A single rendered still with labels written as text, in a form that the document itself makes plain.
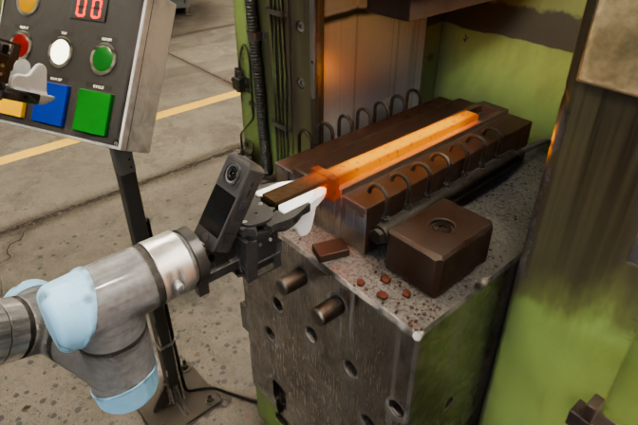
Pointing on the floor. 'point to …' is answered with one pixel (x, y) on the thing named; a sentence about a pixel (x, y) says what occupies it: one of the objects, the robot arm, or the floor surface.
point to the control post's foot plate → (171, 413)
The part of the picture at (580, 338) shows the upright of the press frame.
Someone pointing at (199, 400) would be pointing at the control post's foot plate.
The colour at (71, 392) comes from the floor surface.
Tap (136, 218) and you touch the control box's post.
